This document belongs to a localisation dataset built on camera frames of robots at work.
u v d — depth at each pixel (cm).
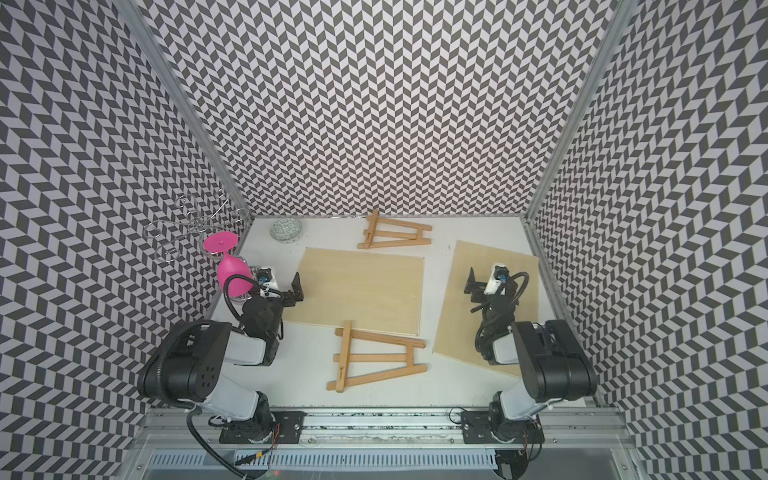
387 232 117
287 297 80
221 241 71
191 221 93
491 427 73
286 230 113
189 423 63
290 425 73
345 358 80
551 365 45
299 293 84
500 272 73
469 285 85
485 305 75
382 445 72
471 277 87
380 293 95
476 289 81
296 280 86
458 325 92
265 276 75
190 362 45
